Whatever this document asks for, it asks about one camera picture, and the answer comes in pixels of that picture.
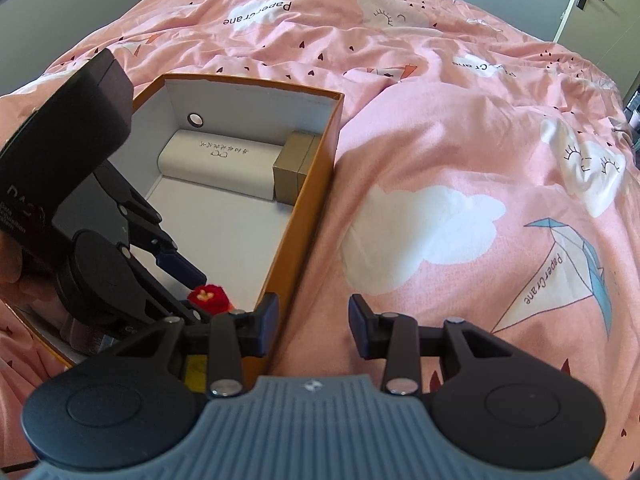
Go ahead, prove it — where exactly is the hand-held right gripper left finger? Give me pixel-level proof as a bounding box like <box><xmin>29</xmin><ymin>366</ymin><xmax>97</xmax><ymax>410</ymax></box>
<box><xmin>117</xmin><ymin>291</ymin><xmax>280</xmax><ymax>400</ymax></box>

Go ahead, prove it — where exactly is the pink printed blanket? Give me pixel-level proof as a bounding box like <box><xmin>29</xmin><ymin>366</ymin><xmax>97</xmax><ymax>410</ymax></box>
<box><xmin>0</xmin><ymin>0</ymin><xmax>640</xmax><ymax>480</ymax></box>

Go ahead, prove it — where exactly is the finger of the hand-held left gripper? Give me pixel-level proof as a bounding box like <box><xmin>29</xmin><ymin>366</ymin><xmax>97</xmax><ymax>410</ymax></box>
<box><xmin>116</xmin><ymin>242</ymin><xmax>212</xmax><ymax>328</ymax></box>
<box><xmin>95</xmin><ymin>164</ymin><xmax>209</xmax><ymax>287</ymax></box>

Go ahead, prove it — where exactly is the yellow small packet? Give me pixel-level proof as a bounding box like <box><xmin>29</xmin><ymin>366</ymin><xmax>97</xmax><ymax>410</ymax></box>
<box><xmin>185</xmin><ymin>355</ymin><xmax>211</xmax><ymax>391</ymax></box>

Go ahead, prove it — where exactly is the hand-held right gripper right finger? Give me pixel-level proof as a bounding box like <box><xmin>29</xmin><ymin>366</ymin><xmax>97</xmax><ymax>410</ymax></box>
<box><xmin>348</xmin><ymin>294</ymin><xmax>517</xmax><ymax>397</ymax></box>

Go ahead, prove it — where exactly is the white long box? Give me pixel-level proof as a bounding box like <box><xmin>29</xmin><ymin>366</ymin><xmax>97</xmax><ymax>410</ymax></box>
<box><xmin>157</xmin><ymin>129</ymin><xmax>287</xmax><ymax>202</ymax></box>

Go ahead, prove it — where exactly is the gold small box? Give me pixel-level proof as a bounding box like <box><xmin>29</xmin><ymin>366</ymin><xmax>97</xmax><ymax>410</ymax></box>
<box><xmin>272</xmin><ymin>131</ymin><xmax>323</xmax><ymax>206</ymax></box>

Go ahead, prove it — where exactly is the orange cardboard box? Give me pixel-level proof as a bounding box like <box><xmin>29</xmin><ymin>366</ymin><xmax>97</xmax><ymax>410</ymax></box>
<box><xmin>10</xmin><ymin>73</ymin><xmax>346</xmax><ymax>376</ymax></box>

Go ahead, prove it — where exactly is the person's left hand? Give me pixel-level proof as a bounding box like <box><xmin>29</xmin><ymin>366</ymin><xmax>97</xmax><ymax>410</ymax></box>
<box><xmin>0</xmin><ymin>232</ymin><xmax>28</xmax><ymax>288</ymax></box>

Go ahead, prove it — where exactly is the grey door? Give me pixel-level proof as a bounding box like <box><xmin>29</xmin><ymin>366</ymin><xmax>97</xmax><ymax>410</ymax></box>
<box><xmin>552</xmin><ymin>0</ymin><xmax>640</xmax><ymax>96</ymax></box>

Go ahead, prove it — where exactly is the red orange crochet toy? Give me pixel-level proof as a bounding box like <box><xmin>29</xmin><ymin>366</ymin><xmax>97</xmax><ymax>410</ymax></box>
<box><xmin>186</xmin><ymin>284</ymin><xmax>238</xmax><ymax>317</ymax></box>

